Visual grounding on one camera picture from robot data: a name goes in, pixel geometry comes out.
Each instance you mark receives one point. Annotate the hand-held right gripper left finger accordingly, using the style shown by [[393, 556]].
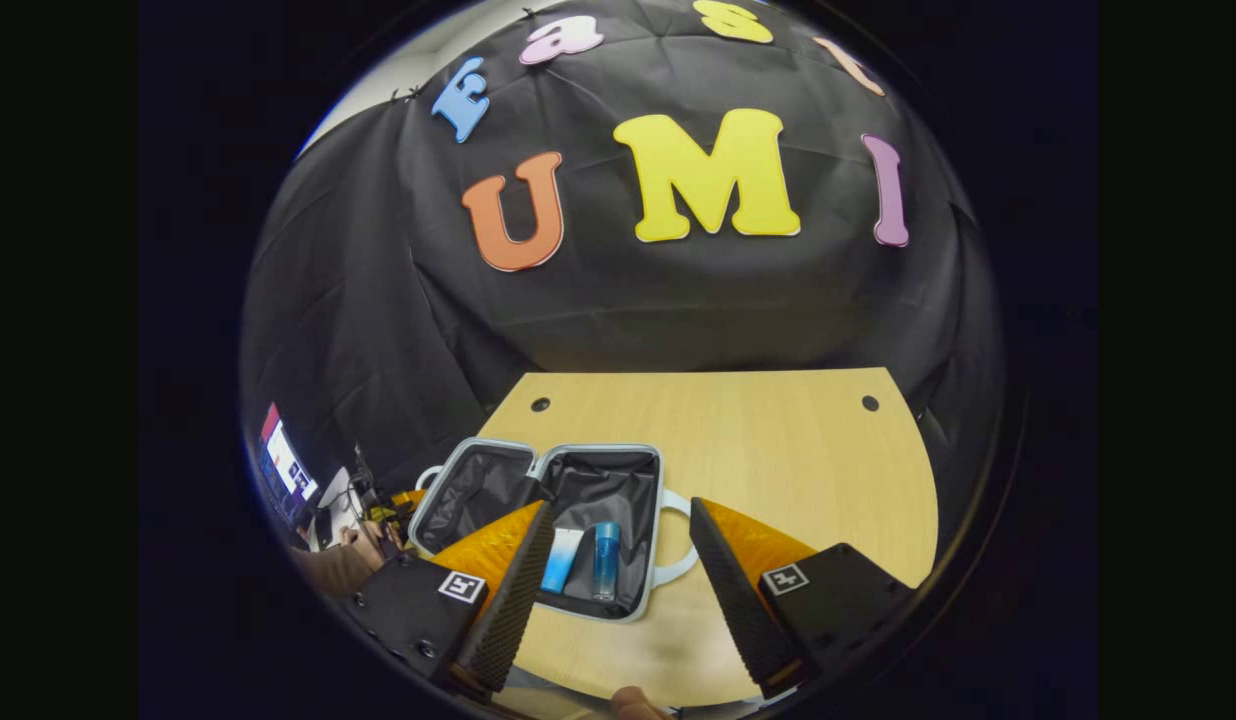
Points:
[[513, 600]]

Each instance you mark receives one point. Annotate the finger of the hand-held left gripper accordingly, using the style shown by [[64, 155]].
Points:
[[408, 497]]

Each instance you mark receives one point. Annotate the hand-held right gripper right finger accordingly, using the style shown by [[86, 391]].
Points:
[[733, 600]]

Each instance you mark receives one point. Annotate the white and blue cream tube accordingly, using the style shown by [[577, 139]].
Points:
[[563, 560]]

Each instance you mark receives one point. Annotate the blue skin care bottle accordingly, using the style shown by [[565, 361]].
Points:
[[606, 560]]

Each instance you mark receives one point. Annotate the light blue suitcase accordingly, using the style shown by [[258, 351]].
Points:
[[598, 480]]

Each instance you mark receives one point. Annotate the computer monitor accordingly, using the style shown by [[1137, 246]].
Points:
[[288, 470]]

